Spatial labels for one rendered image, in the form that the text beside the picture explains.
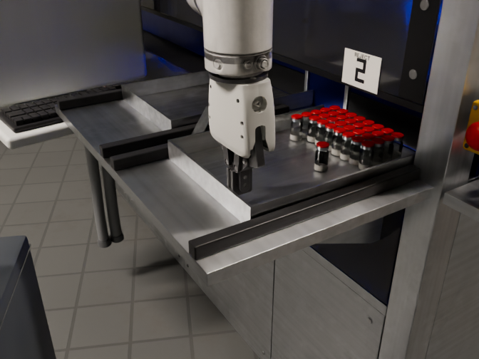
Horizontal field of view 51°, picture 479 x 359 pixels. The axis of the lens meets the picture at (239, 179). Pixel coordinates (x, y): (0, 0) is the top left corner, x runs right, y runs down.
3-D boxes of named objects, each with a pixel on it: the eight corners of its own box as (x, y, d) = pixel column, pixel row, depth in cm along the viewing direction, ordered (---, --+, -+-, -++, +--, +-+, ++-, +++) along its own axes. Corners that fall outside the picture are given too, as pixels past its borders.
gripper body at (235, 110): (286, 68, 61) (284, 152, 66) (241, 51, 68) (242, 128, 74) (234, 79, 57) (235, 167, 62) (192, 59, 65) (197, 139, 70)
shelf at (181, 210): (238, 79, 135) (238, 72, 134) (463, 184, 82) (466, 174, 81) (55, 112, 112) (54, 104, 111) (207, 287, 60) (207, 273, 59)
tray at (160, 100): (248, 76, 130) (248, 63, 128) (312, 105, 111) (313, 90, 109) (122, 99, 114) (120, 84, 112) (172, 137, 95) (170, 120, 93)
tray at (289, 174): (321, 120, 102) (323, 104, 101) (423, 169, 83) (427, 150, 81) (168, 158, 87) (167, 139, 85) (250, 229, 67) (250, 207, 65)
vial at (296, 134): (296, 135, 95) (298, 112, 93) (304, 139, 93) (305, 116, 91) (287, 138, 94) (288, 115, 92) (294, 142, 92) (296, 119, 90)
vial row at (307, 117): (306, 133, 96) (308, 110, 94) (374, 169, 82) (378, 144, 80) (296, 135, 95) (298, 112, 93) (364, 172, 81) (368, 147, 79)
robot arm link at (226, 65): (288, 50, 60) (287, 74, 62) (248, 36, 67) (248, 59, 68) (228, 60, 56) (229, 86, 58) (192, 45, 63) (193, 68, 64)
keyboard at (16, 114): (138, 86, 148) (137, 77, 147) (163, 97, 138) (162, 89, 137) (-4, 117, 125) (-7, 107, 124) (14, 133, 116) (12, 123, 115)
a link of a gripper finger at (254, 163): (275, 157, 62) (256, 171, 67) (252, 102, 63) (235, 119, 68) (267, 160, 62) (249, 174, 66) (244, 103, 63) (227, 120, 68)
